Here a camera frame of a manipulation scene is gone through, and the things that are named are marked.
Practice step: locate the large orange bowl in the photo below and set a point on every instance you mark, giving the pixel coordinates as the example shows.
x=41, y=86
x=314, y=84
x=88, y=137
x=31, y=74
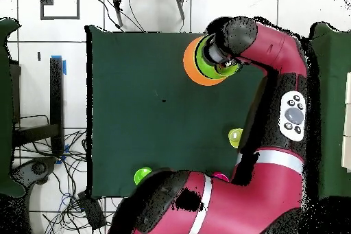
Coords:
x=189, y=66

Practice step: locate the green bowl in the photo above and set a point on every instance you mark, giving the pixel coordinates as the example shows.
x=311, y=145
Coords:
x=201, y=63

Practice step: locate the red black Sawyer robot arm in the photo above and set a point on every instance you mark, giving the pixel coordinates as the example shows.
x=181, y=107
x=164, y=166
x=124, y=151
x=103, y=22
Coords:
x=260, y=190

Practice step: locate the dark green tablecloth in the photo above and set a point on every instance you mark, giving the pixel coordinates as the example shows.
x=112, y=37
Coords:
x=137, y=94

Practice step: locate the yellow cup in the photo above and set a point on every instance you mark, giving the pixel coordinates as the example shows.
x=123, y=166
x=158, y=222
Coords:
x=234, y=136

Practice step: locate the green cup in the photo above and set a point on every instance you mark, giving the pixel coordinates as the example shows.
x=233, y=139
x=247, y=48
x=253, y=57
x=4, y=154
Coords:
x=141, y=175

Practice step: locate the pink cup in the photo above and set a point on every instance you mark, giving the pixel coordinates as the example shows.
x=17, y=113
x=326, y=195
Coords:
x=220, y=175

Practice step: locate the blue tape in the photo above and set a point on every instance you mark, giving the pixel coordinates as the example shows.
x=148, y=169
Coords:
x=64, y=68

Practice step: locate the black stand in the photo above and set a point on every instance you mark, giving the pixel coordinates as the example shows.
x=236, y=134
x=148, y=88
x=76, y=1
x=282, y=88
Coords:
x=56, y=94

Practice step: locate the black power box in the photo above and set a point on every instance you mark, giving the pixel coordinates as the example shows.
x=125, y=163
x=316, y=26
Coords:
x=92, y=210

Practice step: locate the small black object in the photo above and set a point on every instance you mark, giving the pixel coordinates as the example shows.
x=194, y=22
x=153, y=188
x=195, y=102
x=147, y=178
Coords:
x=39, y=56

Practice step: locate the dark grey chair base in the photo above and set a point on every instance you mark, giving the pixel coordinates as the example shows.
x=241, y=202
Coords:
x=35, y=169

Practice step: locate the green cloth covered table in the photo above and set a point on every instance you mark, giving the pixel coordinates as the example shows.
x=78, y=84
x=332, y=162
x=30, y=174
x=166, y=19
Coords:
x=329, y=80
x=6, y=107

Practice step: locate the white box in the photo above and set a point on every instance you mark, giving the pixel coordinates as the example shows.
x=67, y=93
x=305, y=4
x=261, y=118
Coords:
x=347, y=121

